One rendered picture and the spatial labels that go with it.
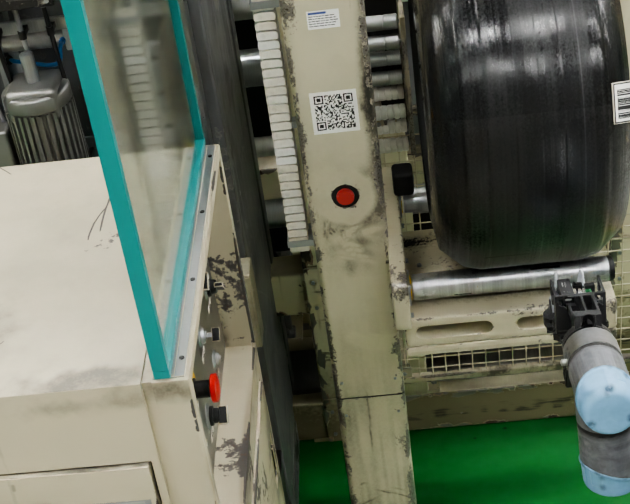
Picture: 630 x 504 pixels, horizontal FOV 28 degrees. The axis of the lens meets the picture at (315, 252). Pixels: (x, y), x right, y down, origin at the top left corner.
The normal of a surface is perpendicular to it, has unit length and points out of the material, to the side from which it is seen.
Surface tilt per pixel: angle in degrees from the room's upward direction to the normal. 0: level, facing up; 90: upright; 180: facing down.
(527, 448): 0
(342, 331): 90
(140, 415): 90
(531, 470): 0
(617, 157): 88
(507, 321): 90
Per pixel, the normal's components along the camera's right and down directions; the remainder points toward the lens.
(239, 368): -0.12, -0.83
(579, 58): -0.07, 0.00
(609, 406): -0.01, 0.45
